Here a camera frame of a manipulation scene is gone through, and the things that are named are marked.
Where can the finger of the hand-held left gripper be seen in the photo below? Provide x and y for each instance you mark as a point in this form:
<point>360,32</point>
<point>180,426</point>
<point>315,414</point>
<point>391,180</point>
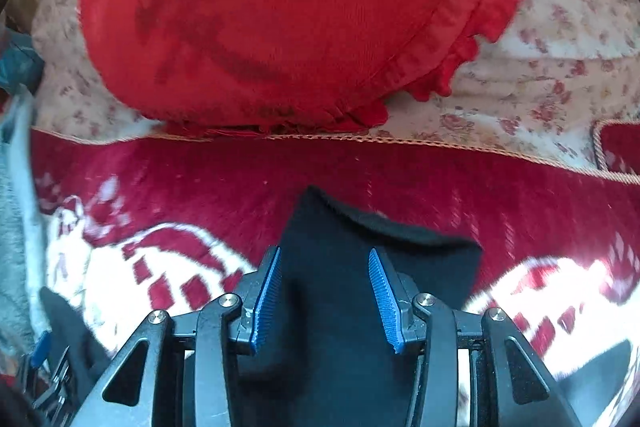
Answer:
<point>39,354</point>

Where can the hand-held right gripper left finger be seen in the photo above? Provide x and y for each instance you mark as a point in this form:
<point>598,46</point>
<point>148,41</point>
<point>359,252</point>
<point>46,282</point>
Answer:
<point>265,302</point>

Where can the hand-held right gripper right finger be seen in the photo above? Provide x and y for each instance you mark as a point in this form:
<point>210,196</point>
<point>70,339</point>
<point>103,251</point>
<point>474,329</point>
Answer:
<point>384,307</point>

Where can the black pants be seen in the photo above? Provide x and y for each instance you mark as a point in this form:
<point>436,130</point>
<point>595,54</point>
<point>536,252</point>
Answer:
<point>330,287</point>

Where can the red and white patterned blanket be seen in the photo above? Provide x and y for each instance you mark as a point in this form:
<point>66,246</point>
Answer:
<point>200,197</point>

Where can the grey cloth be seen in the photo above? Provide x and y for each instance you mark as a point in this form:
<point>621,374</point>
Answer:
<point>15,232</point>

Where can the red round cushion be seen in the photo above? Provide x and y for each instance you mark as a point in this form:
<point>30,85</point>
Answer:
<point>280,12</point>

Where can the floral cream bedsheet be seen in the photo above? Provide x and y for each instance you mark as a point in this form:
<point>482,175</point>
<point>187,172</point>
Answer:
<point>550,57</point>

